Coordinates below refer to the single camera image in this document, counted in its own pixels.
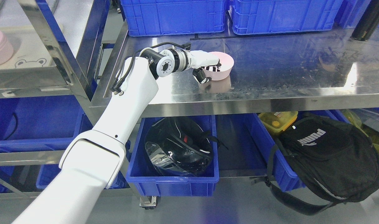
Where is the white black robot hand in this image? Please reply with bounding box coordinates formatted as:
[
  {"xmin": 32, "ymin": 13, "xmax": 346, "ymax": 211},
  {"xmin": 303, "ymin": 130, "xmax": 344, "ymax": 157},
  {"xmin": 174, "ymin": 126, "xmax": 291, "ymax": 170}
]
[{"xmin": 187, "ymin": 50, "xmax": 221, "ymax": 84}]

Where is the pink ikea bowl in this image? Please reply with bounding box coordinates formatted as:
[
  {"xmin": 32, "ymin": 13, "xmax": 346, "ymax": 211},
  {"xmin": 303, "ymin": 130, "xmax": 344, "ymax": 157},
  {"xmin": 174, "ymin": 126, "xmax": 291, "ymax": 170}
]
[{"xmin": 202, "ymin": 51, "xmax": 234, "ymax": 81}]

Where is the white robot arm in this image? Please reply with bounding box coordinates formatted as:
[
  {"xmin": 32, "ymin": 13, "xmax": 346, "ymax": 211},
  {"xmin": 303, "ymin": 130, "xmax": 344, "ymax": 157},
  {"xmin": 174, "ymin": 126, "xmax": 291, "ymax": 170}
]
[{"xmin": 13, "ymin": 47, "xmax": 176, "ymax": 224}]

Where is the steel shelf rack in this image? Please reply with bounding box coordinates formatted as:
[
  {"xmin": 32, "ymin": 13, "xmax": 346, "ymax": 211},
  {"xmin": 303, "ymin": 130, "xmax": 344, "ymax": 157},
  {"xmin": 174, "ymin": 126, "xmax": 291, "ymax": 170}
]
[{"xmin": 0, "ymin": 0, "xmax": 115, "ymax": 199}]

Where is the blue bin under shelf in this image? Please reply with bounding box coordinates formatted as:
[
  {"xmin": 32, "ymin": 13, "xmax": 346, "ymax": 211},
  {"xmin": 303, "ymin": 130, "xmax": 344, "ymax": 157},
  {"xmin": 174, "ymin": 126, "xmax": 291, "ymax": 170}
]
[{"xmin": 0, "ymin": 95, "xmax": 93, "ymax": 153}]

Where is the blue crate top right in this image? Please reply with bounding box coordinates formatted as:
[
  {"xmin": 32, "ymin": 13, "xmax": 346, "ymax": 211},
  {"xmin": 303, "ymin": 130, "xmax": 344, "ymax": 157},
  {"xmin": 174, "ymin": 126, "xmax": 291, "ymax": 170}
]
[{"xmin": 229, "ymin": 0, "xmax": 343, "ymax": 35}]

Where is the blue crate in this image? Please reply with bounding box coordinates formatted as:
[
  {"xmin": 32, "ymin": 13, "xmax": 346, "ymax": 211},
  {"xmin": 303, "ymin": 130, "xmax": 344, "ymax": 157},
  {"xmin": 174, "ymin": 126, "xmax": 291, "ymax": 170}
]
[
  {"xmin": 229, "ymin": 0, "xmax": 343, "ymax": 35},
  {"xmin": 121, "ymin": 0, "xmax": 228, "ymax": 37}
]

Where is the blue crate top left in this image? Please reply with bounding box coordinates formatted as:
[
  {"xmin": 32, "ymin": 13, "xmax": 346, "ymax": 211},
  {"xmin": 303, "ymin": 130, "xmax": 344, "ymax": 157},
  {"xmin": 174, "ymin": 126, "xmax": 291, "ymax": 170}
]
[{"xmin": 121, "ymin": 0, "xmax": 228, "ymax": 37}]

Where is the black motorcycle helmet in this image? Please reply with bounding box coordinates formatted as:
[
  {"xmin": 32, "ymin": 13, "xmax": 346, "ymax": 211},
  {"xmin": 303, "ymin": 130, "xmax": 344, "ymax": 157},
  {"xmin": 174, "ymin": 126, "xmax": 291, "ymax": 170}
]
[{"xmin": 144, "ymin": 117, "xmax": 225, "ymax": 177}]

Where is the steel work table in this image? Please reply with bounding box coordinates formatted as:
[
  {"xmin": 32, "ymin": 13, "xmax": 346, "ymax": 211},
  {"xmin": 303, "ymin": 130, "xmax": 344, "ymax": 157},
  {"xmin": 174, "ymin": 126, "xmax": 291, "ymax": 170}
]
[{"xmin": 89, "ymin": 20, "xmax": 379, "ymax": 209}]

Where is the yellow lidded container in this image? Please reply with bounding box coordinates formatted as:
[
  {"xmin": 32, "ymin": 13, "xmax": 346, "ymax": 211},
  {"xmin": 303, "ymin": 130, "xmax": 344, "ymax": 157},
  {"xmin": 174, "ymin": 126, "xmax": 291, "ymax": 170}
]
[{"xmin": 258, "ymin": 111, "xmax": 298, "ymax": 135}]

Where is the blue bin under backpack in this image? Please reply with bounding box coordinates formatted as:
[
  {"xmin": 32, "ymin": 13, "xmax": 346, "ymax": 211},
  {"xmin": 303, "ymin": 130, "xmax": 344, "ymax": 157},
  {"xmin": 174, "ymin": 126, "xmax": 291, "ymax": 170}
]
[{"xmin": 245, "ymin": 110, "xmax": 350, "ymax": 192}]

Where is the blue bin holding helmet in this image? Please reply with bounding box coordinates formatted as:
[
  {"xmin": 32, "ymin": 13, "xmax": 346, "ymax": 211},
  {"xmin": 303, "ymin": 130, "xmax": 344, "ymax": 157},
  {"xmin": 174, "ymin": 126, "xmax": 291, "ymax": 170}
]
[{"xmin": 126, "ymin": 115, "xmax": 220, "ymax": 197}]

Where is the black puma backpack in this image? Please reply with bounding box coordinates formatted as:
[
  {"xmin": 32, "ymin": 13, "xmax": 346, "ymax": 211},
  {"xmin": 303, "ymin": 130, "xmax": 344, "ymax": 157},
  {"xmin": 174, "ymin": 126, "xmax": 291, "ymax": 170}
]
[{"xmin": 264, "ymin": 115, "xmax": 379, "ymax": 216}]

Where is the cream bear tray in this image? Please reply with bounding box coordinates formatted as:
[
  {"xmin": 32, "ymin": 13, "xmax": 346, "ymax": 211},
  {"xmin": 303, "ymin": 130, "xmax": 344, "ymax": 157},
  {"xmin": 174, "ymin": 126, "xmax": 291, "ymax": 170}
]
[{"xmin": 0, "ymin": 26, "xmax": 55, "ymax": 70}]

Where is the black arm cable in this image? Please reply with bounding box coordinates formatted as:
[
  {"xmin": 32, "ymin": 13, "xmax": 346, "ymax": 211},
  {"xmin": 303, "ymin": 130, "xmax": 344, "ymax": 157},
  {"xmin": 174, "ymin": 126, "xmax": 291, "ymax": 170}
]
[{"xmin": 110, "ymin": 42, "xmax": 191, "ymax": 95}]

